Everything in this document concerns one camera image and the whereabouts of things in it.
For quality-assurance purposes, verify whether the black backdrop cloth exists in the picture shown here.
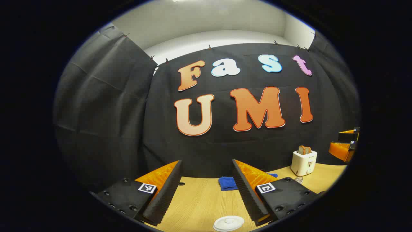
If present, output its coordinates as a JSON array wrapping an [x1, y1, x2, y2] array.
[[53, 24, 360, 190]]

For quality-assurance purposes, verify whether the blue cloth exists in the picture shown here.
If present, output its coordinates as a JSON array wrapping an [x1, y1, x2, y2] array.
[[218, 173, 278, 191]]

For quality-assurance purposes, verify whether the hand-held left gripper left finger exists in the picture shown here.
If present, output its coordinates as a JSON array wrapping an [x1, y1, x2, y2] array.
[[90, 159, 184, 227]]

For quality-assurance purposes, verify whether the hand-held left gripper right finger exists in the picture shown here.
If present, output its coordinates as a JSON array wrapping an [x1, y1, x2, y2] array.
[[231, 159, 326, 227]]

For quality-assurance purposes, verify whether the white toaster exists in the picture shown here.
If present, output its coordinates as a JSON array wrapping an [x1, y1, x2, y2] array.
[[291, 150, 318, 177]]

